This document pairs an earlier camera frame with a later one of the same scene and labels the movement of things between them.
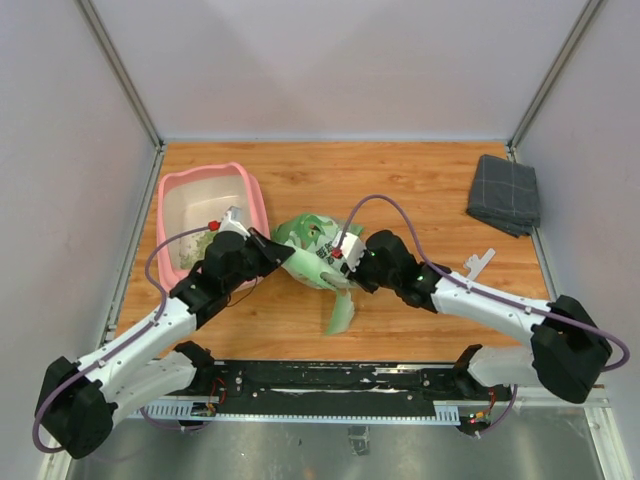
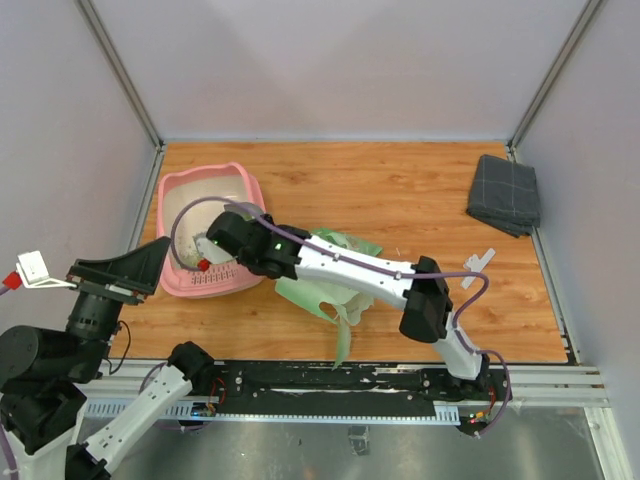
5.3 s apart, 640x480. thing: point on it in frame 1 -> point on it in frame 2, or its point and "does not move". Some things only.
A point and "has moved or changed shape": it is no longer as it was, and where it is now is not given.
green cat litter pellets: (192, 248) does not move
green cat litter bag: (314, 265) has moved or changed shape
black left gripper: (275, 251) -> (137, 268)
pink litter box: (197, 196) does not move
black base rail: (452, 382) does not move
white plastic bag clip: (477, 266) does not move
